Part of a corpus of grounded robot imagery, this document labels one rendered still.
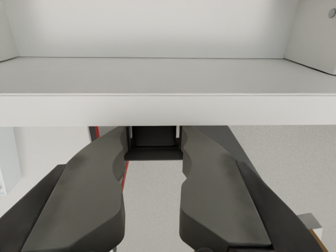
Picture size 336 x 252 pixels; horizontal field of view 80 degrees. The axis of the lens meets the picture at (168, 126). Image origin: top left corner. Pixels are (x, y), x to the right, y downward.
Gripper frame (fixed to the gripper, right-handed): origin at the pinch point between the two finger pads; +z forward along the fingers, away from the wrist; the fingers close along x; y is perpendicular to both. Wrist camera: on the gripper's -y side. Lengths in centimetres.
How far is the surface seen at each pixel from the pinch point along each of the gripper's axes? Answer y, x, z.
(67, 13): -6.4, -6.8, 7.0
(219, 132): 39, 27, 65
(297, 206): 120, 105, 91
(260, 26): -5.7, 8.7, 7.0
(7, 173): 13.8, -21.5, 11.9
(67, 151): 12.1, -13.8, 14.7
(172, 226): 139, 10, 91
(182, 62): -3.1, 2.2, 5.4
